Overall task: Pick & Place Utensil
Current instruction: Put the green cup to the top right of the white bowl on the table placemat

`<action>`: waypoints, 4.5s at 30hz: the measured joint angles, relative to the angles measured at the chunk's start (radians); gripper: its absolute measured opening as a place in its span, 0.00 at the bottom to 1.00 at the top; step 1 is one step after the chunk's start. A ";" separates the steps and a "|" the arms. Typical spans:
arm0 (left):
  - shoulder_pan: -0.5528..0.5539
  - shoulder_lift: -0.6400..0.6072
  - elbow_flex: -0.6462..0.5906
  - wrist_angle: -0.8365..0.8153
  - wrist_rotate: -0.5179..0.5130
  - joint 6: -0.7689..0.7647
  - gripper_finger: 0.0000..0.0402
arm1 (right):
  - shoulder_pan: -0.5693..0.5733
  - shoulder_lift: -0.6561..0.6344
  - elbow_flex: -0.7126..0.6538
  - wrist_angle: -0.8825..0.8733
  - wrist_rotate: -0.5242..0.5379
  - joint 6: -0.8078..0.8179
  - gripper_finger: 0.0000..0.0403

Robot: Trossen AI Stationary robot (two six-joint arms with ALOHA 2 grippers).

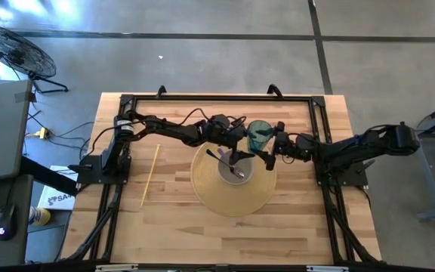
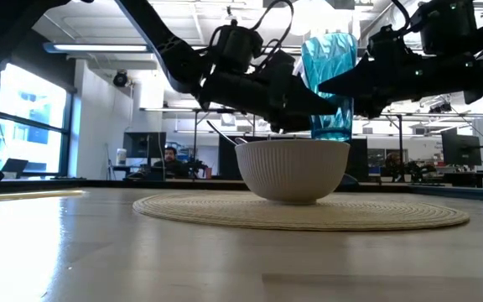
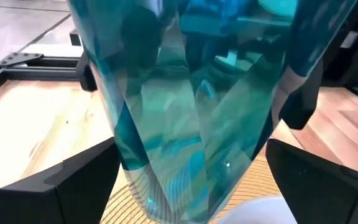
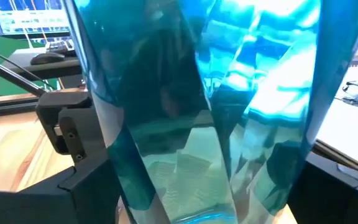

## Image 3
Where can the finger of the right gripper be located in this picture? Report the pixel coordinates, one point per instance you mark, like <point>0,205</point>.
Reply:
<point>85,76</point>
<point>304,105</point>

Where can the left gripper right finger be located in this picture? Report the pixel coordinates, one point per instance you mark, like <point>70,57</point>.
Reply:
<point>322,193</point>

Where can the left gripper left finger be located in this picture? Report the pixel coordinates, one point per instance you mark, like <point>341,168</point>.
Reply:
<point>73,193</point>

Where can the iridescent metal fork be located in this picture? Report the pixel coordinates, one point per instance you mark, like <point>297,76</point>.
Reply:
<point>182,109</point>

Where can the white ribbed bowl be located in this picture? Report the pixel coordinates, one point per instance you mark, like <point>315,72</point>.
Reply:
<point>259,213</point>

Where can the round woven straw placemat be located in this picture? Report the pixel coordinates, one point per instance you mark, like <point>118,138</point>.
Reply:
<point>253,183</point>

